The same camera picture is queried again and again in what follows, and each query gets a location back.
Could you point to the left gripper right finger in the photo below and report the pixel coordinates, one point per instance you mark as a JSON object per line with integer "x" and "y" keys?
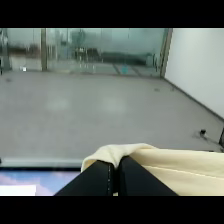
{"x": 138, "y": 181}

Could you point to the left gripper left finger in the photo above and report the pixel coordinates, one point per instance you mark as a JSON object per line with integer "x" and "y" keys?
{"x": 95, "y": 181}

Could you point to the cream shirt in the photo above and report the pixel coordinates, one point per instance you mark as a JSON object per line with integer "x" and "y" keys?
{"x": 186, "y": 171}

